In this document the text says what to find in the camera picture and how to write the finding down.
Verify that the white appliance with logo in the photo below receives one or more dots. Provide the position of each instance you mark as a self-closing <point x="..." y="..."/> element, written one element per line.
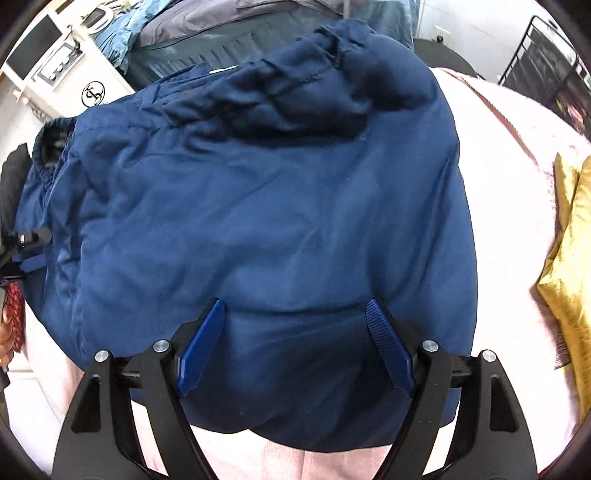
<point x="55" y="65"/>

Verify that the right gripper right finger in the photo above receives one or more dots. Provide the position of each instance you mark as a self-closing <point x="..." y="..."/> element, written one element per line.
<point x="490" y="440"/>

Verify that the grey padded garment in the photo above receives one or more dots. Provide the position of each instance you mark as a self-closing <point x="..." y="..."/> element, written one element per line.
<point x="185" y="18"/>

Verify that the navy blue jacket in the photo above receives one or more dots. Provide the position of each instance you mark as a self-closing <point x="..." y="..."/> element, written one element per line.
<point x="296" y="189"/>

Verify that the black quilted jacket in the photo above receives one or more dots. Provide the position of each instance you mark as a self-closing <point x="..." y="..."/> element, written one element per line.
<point x="14" y="173"/>

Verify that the yellow satin cloth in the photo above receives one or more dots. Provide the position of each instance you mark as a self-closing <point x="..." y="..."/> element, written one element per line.
<point x="565" y="280"/>

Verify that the teal quilted garment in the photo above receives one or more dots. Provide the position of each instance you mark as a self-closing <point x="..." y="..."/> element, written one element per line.
<point x="236" y="42"/>

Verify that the red floral cloth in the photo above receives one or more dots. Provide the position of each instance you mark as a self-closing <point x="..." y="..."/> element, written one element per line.
<point x="14" y="311"/>

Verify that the black wire rack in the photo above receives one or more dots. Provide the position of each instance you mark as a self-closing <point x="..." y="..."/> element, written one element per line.
<point x="546" y="67"/>

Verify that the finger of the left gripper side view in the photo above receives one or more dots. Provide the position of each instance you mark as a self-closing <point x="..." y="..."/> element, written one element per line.
<point x="23" y="253"/>

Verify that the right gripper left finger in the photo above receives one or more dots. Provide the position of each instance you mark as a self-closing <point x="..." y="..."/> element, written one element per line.
<point x="99" y="438"/>

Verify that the pink polka dot blanket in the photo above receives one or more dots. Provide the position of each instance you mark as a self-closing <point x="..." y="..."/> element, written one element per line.
<point x="512" y="204"/>

